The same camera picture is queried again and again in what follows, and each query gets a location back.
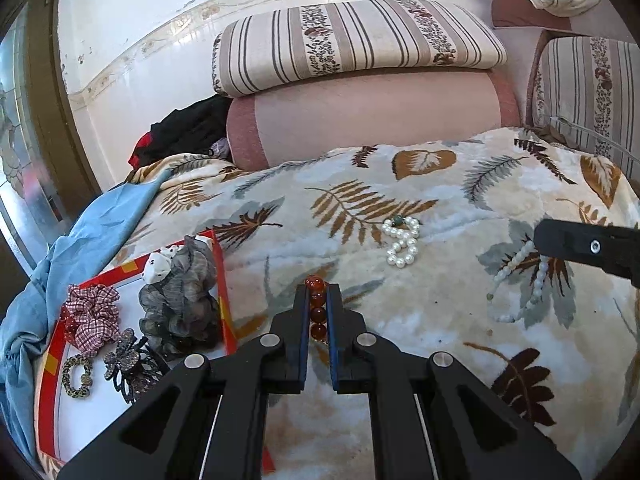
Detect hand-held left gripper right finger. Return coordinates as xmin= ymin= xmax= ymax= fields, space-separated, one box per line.
xmin=327 ymin=284 xmax=583 ymax=480

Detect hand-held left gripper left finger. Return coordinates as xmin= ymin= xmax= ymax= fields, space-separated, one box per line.
xmin=57 ymin=282 xmax=310 ymax=480

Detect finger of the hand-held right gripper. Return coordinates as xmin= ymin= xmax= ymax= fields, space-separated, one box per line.
xmin=532 ymin=217 xmax=640 ymax=288

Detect amber bead bracelet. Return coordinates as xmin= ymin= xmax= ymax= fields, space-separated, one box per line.
xmin=305 ymin=275 xmax=332 ymax=346

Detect pale bead strand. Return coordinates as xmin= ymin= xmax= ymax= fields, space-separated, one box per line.
xmin=486 ymin=240 xmax=551 ymax=323

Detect white pearl bracelet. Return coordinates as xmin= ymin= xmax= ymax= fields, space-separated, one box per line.
xmin=381 ymin=215 xmax=422 ymax=268

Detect dark grey organza scrunchie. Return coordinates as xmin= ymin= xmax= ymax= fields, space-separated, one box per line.
xmin=137 ymin=280 xmax=224 ymax=358

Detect light grey organza scrunchie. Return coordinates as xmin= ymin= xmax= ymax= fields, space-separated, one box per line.
xmin=167 ymin=235 xmax=217 ymax=291

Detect black claw hair clip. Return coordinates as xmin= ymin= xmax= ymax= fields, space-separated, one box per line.
xmin=112 ymin=345 xmax=173 ymax=406

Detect rhinestone flower hair clip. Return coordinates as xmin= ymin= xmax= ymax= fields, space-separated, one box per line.
xmin=102 ymin=327 xmax=143 ymax=381

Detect plaid scrunchie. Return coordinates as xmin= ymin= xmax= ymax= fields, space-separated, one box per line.
xmin=65 ymin=284 xmax=122 ymax=350

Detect red framed white tray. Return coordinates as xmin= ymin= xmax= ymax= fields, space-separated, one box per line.
xmin=32 ymin=228 xmax=276 ymax=476

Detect leopard print hair tie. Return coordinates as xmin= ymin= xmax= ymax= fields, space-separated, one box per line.
xmin=61 ymin=353 xmax=95 ymax=401

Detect leaf print blanket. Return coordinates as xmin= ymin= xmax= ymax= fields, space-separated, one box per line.
xmin=30 ymin=127 xmax=640 ymax=480

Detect striped floral sofa back cushion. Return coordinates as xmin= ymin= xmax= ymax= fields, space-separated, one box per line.
xmin=530 ymin=35 xmax=640 ymax=181

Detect white dotted scrunchie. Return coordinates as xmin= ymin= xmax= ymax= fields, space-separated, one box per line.
xmin=142 ymin=245 xmax=181 ymax=285

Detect blue cloth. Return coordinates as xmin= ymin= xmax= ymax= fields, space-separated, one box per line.
xmin=0 ymin=170 xmax=173 ymax=461

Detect pink bolster cushion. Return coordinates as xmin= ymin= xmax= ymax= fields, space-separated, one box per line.
xmin=226 ymin=69 xmax=522 ymax=171

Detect red scrunchie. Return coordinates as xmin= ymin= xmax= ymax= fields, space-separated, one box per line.
xmin=59 ymin=304 xmax=76 ymax=341

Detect black and red clothes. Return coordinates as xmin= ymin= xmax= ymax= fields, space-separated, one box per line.
xmin=128 ymin=94 xmax=235 ymax=168

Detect pink sofa armrest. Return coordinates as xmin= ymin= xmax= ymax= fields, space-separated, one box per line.
xmin=491 ymin=0 xmax=636 ymax=43

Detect striped floral flat cushion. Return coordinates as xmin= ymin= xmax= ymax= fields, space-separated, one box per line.
xmin=211 ymin=0 xmax=508 ymax=98

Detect wooden stained glass door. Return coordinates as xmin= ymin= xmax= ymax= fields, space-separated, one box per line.
xmin=0 ymin=0 xmax=101 ymax=281

